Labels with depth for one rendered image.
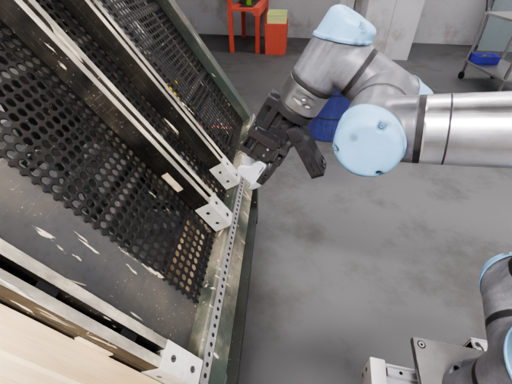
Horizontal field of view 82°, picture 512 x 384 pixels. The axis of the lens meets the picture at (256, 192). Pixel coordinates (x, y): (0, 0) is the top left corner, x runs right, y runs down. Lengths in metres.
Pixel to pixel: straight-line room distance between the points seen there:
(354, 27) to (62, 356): 0.71
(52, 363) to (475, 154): 0.70
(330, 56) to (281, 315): 1.66
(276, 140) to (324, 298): 1.59
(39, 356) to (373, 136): 0.63
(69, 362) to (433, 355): 0.72
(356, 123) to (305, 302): 1.73
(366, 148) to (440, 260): 2.19
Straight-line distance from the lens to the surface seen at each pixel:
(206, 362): 0.89
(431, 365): 0.80
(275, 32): 6.59
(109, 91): 0.97
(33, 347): 0.68
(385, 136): 0.33
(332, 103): 3.29
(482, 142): 0.35
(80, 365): 0.72
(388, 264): 2.32
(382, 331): 2.02
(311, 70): 0.47
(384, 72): 0.46
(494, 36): 8.33
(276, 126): 0.54
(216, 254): 1.06
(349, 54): 0.46
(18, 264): 0.63
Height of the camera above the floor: 1.71
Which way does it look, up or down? 40 degrees down
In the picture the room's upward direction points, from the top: 1 degrees counter-clockwise
